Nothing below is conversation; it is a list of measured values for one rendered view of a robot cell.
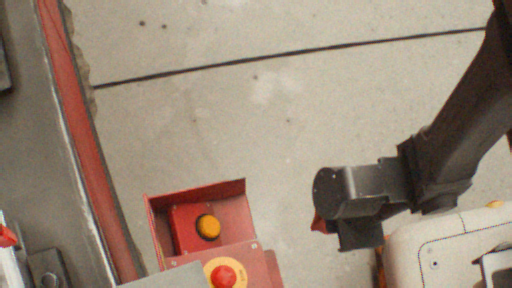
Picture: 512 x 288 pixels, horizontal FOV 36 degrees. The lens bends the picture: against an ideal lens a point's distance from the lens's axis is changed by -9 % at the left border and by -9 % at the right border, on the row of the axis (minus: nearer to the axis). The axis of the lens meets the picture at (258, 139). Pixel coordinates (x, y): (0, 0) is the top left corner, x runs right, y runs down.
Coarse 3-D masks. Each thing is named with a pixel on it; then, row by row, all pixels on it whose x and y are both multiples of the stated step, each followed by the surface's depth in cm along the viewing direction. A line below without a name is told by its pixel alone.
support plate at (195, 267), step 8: (184, 264) 106; (192, 264) 106; (200, 264) 106; (160, 272) 106; (168, 272) 105; (176, 272) 105; (184, 272) 106; (192, 272) 106; (200, 272) 106; (136, 280) 105; (144, 280) 105; (152, 280) 105; (160, 280) 105; (168, 280) 105; (176, 280) 105; (184, 280) 105; (192, 280) 105; (200, 280) 105
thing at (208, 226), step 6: (204, 216) 135; (210, 216) 136; (198, 222) 135; (204, 222) 135; (210, 222) 135; (216, 222) 136; (198, 228) 135; (204, 228) 134; (210, 228) 135; (216, 228) 135; (204, 234) 134; (210, 234) 134; (216, 234) 135
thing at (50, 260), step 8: (48, 248) 116; (56, 248) 116; (32, 256) 115; (40, 256) 115; (48, 256) 115; (56, 256) 115; (32, 264) 115; (40, 264) 115; (48, 264) 115; (56, 264) 115; (64, 264) 117; (32, 272) 114; (40, 272) 114; (56, 272) 114; (64, 272) 115; (40, 280) 114; (64, 280) 114
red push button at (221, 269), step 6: (216, 270) 125; (222, 270) 125; (228, 270) 125; (210, 276) 125; (216, 276) 124; (222, 276) 124; (228, 276) 124; (234, 276) 125; (216, 282) 124; (222, 282) 124; (228, 282) 124; (234, 282) 125
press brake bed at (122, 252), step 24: (48, 0) 167; (48, 24) 150; (48, 48) 138; (72, 48) 218; (72, 72) 178; (72, 96) 158; (72, 120) 142; (96, 144) 209; (96, 168) 161; (96, 192) 143; (96, 216) 128; (120, 216) 204; (120, 240) 158; (120, 264) 138
